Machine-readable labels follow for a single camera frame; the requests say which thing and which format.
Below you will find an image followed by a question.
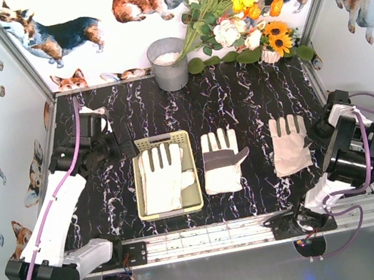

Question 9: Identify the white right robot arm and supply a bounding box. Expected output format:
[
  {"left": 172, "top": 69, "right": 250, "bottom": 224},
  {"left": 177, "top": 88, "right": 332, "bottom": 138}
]
[{"left": 293, "top": 89, "right": 374, "bottom": 231}]

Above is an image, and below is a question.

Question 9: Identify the pale green storage basket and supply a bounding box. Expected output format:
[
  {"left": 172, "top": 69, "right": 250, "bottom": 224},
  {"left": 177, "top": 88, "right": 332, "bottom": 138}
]
[{"left": 132, "top": 130, "right": 204, "bottom": 221}]

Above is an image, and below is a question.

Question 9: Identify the artificial flower bouquet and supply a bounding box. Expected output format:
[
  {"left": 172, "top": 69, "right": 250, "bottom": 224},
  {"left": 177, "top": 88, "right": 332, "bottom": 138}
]
[{"left": 181, "top": 0, "right": 314, "bottom": 64}]

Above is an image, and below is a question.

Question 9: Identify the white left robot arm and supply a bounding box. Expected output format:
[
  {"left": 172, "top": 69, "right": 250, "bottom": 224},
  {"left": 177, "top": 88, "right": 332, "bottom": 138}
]
[{"left": 4, "top": 107, "right": 138, "bottom": 280}]

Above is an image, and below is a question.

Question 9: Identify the grey metal bucket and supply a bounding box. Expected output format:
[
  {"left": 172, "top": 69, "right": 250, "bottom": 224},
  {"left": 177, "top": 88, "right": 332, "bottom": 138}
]
[{"left": 146, "top": 37, "right": 189, "bottom": 92}]

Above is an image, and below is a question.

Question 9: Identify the white grey work glove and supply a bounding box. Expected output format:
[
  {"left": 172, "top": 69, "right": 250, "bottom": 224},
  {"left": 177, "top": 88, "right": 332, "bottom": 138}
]
[{"left": 181, "top": 170, "right": 196, "bottom": 190}]

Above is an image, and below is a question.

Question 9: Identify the white ribbed flower pot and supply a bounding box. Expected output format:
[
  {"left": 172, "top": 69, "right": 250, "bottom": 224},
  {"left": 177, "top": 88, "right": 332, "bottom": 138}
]
[{"left": 261, "top": 48, "right": 282, "bottom": 64}]

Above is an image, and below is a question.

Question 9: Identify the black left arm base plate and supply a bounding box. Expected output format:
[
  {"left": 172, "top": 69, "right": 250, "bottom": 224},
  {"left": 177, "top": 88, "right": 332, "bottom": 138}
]
[{"left": 116, "top": 241, "right": 148, "bottom": 268}]

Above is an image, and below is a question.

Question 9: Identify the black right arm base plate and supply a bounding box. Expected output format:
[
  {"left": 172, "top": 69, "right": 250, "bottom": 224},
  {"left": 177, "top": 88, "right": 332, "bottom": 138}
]
[{"left": 263, "top": 211, "right": 338, "bottom": 240}]

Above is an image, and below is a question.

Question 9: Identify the aluminium front frame rail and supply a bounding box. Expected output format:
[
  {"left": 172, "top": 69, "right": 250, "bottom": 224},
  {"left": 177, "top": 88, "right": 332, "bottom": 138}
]
[{"left": 124, "top": 194, "right": 374, "bottom": 267}]

